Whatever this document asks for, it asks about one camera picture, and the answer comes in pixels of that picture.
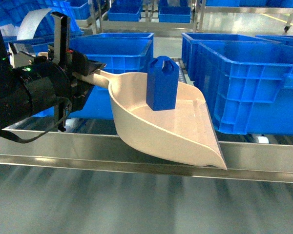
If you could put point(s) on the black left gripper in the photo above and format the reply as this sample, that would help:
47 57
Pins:
78 64

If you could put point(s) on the blue plastic block part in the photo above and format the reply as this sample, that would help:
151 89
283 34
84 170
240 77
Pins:
162 84

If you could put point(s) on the beige plastic dustpan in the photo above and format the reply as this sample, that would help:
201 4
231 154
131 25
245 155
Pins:
184 134

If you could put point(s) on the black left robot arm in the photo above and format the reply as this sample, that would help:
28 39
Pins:
44 82

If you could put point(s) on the steel shelf rack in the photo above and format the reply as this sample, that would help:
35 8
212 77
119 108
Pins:
245 158

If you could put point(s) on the blue plastic crate left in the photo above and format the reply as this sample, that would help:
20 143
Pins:
122 53

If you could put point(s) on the blue plastic crate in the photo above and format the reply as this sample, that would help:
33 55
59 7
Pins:
248 87
122 53
191 50

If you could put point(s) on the white roll sheet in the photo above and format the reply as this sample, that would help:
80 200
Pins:
30 23

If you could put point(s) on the blue plastic crate far right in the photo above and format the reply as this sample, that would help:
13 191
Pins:
191 50

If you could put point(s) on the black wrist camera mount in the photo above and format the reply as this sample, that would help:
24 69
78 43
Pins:
58 52

